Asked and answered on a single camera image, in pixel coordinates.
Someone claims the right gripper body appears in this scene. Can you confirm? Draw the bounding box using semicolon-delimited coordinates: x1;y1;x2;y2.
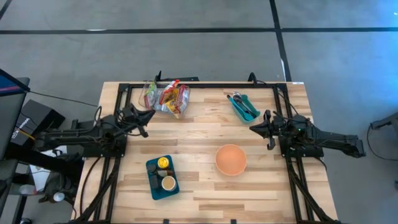
263;109;313;151

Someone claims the green white food packet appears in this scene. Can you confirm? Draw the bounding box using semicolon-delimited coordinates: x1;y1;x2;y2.
144;81;157;106

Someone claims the orange plastic bowl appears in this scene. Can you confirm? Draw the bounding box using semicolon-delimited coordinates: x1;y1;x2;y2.
215;144;248;177

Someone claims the black floor cable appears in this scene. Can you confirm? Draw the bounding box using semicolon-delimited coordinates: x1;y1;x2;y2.
29;90;98;108

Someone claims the beige cup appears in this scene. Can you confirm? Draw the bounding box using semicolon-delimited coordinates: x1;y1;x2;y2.
160;175;177;192

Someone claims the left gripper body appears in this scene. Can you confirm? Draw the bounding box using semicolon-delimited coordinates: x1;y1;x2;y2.
119;103;149;138

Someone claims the red yellow ramen packet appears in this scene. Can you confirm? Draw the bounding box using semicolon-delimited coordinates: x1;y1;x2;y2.
159;79;180;106

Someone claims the black bag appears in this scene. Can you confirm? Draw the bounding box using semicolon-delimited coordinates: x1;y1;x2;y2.
39;172;78;205

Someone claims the black aluminium table frame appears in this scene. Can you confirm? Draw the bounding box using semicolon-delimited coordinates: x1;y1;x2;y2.
67;81;343;224

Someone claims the white paper sheet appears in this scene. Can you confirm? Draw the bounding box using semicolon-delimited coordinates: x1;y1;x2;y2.
29;164;52;192

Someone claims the computer monitor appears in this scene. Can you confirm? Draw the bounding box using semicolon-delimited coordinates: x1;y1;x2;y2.
0;68;31;160

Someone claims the red roast beef ramen packet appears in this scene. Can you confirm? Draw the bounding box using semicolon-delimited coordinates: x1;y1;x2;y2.
175;84;190;114

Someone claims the black equipment case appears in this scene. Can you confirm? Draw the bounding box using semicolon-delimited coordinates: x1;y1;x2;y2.
11;99;66;147

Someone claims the teal plastic basket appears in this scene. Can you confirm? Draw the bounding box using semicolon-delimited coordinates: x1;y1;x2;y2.
229;93;262;125

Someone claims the clear plastic container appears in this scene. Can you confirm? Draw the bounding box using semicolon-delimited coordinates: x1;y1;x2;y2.
138;79;191;119

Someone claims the teal rectangular tray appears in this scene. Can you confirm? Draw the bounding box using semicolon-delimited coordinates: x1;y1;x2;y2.
145;154;180;200

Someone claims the teal plastic spoon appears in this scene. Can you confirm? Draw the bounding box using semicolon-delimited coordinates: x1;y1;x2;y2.
226;95;255;122

